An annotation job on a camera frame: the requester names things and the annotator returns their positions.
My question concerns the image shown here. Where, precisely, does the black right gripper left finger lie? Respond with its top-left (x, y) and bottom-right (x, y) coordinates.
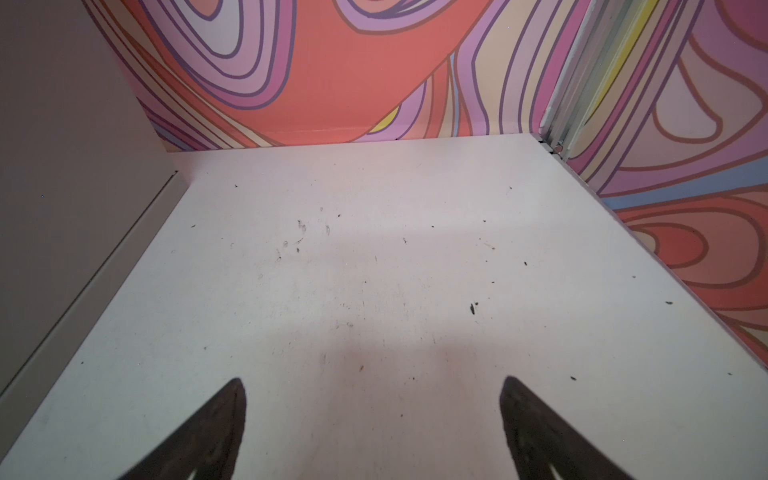
top-left (121, 378), bottom-right (247, 479)

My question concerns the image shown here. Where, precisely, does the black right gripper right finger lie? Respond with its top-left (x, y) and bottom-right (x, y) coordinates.
top-left (499, 376), bottom-right (630, 479)

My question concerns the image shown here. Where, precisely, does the grey metal cabinet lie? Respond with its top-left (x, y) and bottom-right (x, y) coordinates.
top-left (1, 1), bottom-right (186, 452)

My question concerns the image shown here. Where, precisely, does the aluminium frame post right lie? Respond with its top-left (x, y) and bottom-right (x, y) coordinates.
top-left (540, 0), bottom-right (657, 161)

